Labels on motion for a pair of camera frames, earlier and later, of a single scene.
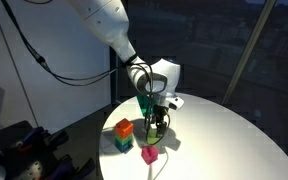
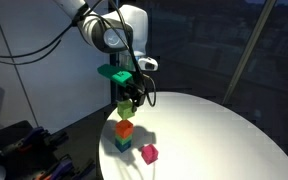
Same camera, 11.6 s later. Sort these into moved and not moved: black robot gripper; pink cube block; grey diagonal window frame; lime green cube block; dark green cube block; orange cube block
Moved: black robot gripper; lime green cube block
Not moved: orange cube block; pink cube block; dark green cube block; grey diagonal window frame
